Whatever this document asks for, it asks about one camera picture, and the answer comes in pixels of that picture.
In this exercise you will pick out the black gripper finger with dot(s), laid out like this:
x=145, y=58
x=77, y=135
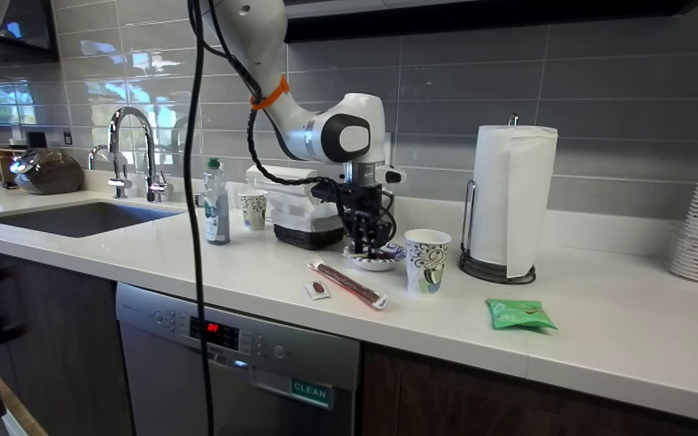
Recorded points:
x=382, y=230
x=358, y=230

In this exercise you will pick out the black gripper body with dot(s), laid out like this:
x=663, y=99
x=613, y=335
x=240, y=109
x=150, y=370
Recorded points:
x=365, y=191

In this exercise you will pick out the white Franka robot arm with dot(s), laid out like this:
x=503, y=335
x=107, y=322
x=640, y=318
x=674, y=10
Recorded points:
x=261, y=49

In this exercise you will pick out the blue white paper bowl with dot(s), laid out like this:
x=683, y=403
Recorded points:
x=375, y=260

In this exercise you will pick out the printed paper cup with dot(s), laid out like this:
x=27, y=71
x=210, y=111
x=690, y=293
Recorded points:
x=253, y=212
x=427, y=262

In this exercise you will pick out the small ketchup packet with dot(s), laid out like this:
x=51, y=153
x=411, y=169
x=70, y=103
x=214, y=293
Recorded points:
x=319, y=288

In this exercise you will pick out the white paper towel roll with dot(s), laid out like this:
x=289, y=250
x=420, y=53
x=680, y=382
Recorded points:
x=516, y=193

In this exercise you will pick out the dish soap bottle green cap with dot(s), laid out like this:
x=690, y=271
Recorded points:
x=217, y=207

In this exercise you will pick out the green snack packet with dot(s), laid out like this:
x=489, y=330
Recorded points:
x=519, y=314

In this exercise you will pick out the stainless steel dishwasher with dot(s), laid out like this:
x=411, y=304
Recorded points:
x=230, y=370

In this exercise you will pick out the dark upper cabinet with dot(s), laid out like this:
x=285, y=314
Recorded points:
x=485, y=15

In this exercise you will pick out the dark wood lower cabinet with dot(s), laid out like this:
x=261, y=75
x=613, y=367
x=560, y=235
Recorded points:
x=526, y=403

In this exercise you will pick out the chrome kitchen faucet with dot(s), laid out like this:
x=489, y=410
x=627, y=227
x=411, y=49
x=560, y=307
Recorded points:
x=127, y=145

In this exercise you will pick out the steel kitchen sink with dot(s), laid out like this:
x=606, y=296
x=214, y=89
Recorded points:
x=74, y=219

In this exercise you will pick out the dark kettle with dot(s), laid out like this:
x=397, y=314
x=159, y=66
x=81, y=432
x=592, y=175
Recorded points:
x=49, y=173

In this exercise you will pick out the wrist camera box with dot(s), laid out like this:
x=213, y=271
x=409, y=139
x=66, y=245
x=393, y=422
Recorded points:
x=397, y=175

